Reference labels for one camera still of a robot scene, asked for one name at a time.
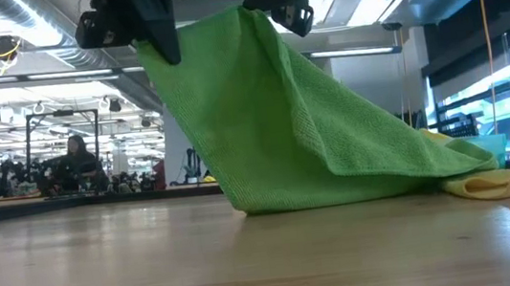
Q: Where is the person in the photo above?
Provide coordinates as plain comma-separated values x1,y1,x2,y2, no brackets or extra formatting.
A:
37,130,112,200

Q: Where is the long ceiling light strip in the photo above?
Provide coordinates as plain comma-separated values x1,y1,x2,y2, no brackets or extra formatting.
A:
0,29,404,99

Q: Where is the black gantry frame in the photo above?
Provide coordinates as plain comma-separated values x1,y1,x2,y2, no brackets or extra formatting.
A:
23,105,108,198

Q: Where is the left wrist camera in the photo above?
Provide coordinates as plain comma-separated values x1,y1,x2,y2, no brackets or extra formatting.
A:
72,5,130,53

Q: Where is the black backdrop panel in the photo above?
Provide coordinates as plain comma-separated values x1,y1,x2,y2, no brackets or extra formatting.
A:
395,107,428,133

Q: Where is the black perforated panel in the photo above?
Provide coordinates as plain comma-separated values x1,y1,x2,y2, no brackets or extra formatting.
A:
437,112,479,141

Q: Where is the teal translucent plastic bin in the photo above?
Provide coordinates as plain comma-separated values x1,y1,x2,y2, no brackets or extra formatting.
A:
463,132,510,173

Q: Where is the ceiling cable reel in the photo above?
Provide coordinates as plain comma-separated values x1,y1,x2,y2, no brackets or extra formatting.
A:
0,32,26,63

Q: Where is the silver ventilation duct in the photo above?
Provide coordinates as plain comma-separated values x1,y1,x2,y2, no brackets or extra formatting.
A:
0,0,166,129

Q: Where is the lime green microfiber towel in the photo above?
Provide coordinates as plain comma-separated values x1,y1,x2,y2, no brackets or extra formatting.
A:
131,0,502,229

